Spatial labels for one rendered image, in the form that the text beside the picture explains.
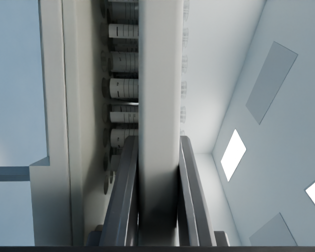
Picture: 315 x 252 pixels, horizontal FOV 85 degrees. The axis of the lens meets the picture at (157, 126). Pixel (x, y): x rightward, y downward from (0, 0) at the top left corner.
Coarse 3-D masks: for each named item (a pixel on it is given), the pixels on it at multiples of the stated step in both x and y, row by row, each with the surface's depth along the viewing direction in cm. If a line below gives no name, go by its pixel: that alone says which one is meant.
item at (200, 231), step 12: (180, 144) 9; (180, 156) 9; (192, 156) 9; (180, 168) 8; (192, 168) 8; (180, 180) 8; (192, 180) 7; (180, 192) 8; (192, 192) 7; (180, 204) 8; (192, 204) 6; (204, 204) 7; (180, 216) 8; (192, 216) 6; (204, 216) 6; (180, 228) 8; (192, 228) 6; (204, 228) 6; (180, 240) 8; (192, 240) 6; (204, 240) 6; (216, 240) 6
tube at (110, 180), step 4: (108, 176) 13; (112, 176) 13; (104, 180) 12; (108, 180) 12; (112, 180) 12; (104, 184) 12; (108, 184) 12; (112, 184) 12; (104, 188) 12; (108, 188) 12; (104, 192) 12; (108, 192) 12
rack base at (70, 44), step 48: (48, 0) 7; (96, 0) 10; (48, 48) 7; (96, 48) 10; (48, 96) 8; (96, 96) 10; (48, 144) 9; (96, 144) 10; (48, 192) 8; (96, 192) 10; (48, 240) 8
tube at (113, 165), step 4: (104, 156) 12; (108, 156) 12; (112, 156) 12; (116, 156) 12; (104, 160) 12; (108, 160) 12; (112, 160) 12; (116, 160) 12; (104, 164) 12; (108, 164) 12; (112, 164) 12; (116, 164) 12; (104, 168) 12; (108, 168) 12; (112, 168) 12; (116, 168) 12
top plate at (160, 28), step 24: (144, 0) 7; (168, 0) 7; (144, 24) 7; (168, 24) 7; (144, 48) 7; (168, 48) 8; (144, 72) 8; (168, 72) 8; (144, 96) 8; (168, 96) 8; (144, 120) 8; (168, 120) 8; (144, 144) 8; (168, 144) 8; (144, 168) 8; (168, 168) 8; (144, 192) 8; (168, 192) 8; (144, 216) 8; (168, 216) 8; (144, 240) 8; (168, 240) 8
